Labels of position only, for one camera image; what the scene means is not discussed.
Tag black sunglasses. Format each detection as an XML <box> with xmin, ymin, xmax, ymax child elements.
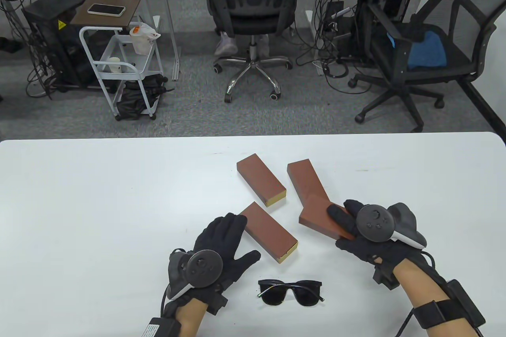
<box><xmin>257</xmin><ymin>279</ymin><xmax>326</xmax><ymax>307</ymax></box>

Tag black bag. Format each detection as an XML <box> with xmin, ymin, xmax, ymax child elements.
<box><xmin>116</xmin><ymin>73</ymin><xmax>175</xmax><ymax>120</ymax></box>

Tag person's right forearm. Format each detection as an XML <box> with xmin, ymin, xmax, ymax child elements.
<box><xmin>393</xmin><ymin>260</ymin><xmax>481</xmax><ymax>337</ymax></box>

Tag black computer tower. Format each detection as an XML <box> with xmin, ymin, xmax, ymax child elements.
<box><xmin>325</xmin><ymin>0</ymin><xmax>357</xmax><ymax>62</ymax></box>

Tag white smartphone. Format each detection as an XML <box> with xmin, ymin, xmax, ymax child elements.
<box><xmin>87</xmin><ymin>3</ymin><xmax>127</xmax><ymax>18</ymax></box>

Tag grey white handheld controller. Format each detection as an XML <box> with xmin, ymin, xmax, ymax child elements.
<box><xmin>168</xmin><ymin>249</ymin><xmax>224</xmax><ymax>300</ymax></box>
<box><xmin>356</xmin><ymin>203</ymin><xmax>428</xmax><ymax>250</ymax></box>

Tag person's right hand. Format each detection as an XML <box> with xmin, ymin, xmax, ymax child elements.
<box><xmin>326</xmin><ymin>200</ymin><xmax>427</xmax><ymax>276</ymax></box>

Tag aluminium frame post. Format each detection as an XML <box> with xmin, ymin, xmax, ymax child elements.
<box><xmin>153</xmin><ymin>0</ymin><xmax>182</xmax><ymax>81</ymax></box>

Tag black computer cabinet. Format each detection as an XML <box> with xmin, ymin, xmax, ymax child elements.
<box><xmin>21</xmin><ymin>0</ymin><xmax>99</xmax><ymax>89</ymax></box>

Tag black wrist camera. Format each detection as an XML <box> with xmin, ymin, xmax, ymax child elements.
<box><xmin>373</xmin><ymin>266</ymin><xmax>400</xmax><ymax>290</ymax></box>

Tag black mesh armchair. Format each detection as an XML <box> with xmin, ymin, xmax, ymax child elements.
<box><xmin>348</xmin><ymin>0</ymin><xmax>497</xmax><ymax>133</ymax></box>

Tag person's left forearm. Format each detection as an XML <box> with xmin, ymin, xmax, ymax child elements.
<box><xmin>174</xmin><ymin>297</ymin><xmax>208</xmax><ymax>337</ymax></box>

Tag blue seat cushion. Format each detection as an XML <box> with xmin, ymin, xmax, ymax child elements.
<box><xmin>407</xmin><ymin>30</ymin><xmax>448</xmax><ymax>70</ymax></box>

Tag person's left hand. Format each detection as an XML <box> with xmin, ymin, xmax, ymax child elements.
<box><xmin>174</xmin><ymin>213</ymin><xmax>262</xmax><ymax>315</ymax></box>

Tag black office chair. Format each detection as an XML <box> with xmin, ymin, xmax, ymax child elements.
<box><xmin>202</xmin><ymin>0</ymin><xmax>304</xmax><ymax>103</ymax></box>

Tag white plastic bag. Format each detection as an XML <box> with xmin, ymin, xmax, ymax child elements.
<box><xmin>129</xmin><ymin>22</ymin><xmax>162</xmax><ymax>55</ymax></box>

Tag white rolling cart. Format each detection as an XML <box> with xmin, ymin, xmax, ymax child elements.
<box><xmin>79</xmin><ymin>26</ymin><xmax>164</xmax><ymax>121</ymax></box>

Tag brown storage box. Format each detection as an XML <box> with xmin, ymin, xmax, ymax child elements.
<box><xmin>236</xmin><ymin>152</ymin><xmax>287</xmax><ymax>207</ymax></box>
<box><xmin>287</xmin><ymin>159</ymin><xmax>330</xmax><ymax>211</ymax></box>
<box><xmin>298</xmin><ymin>194</ymin><xmax>356</xmax><ymax>241</ymax></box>
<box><xmin>238</xmin><ymin>201</ymin><xmax>299</xmax><ymax>264</ymax></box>

